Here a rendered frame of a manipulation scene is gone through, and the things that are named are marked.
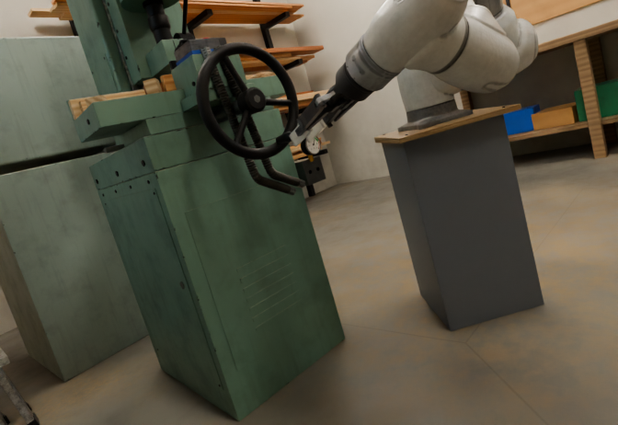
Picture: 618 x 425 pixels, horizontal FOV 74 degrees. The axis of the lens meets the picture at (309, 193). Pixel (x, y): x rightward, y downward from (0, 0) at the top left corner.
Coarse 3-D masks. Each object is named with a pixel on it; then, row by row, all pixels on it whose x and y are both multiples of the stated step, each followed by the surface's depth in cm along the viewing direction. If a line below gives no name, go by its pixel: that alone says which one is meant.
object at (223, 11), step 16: (64, 0) 280; (192, 0) 341; (208, 0) 352; (224, 0) 365; (256, 0) 454; (32, 16) 293; (48, 16) 300; (64, 16) 303; (192, 16) 370; (208, 16) 366; (224, 16) 394; (240, 16) 406; (256, 16) 420; (272, 16) 435; (288, 16) 434; (192, 32) 391; (272, 48) 398; (288, 48) 413; (304, 48) 430; (320, 48) 448; (256, 64) 407; (288, 64) 450; (304, 96) 433; (288, 112) 463
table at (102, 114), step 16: (256, 80) 124; (272, 80) 128; (144, 96) 102; (160, 96) 105; (176, 96) 108; (192, 96) 102; (272, 96) 129; (96, 112) 95; (112, 112) 97; (128, 112) 99; (144, 112) 102; (160, 112) 104; (176, 112) 107; (80, 128) 107; (96, 128) 98; (112, 128) 101; (128, 128) 109
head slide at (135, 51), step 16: (112, 0) 125; (112, 16) 129; (128, 16) 126; (144, 16) 129; (128, 32) 126; (144, 32) 129; (128, 48) 128; (144, 48) 128; (128, 64) 131; (144, 64) 128; (144, 80) 130; (160, 80) 136
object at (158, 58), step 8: (160, 40) 119; (168, 40) 119; (176, 40) 121; (160, 48) 120; (168, 48) 119; (152, 56) 125; (160, 56) 121; (168, 56) 119; (152, 64) 127; (160, 64) 123; (168, 64) 120; (152, 72) 128; (160, 72) 126; (168, 72) 129
